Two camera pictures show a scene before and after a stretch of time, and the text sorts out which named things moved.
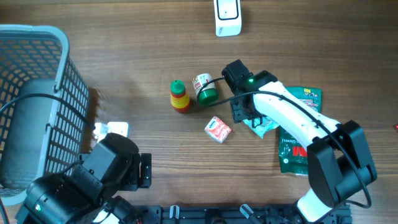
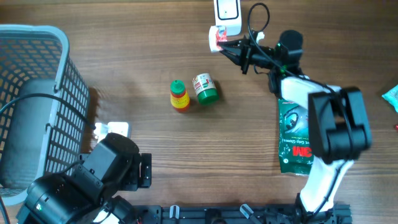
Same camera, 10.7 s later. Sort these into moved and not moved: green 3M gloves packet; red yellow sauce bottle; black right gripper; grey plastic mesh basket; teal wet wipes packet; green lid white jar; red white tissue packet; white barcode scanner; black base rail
Moved: black right gripper; teal wet wipes packet; red white tissue packet
Not moved: grey plastic mesh basket; white barcode scanner; green lid white jar; black base rail; green 3M gloves packet; red yellow sauce bottle
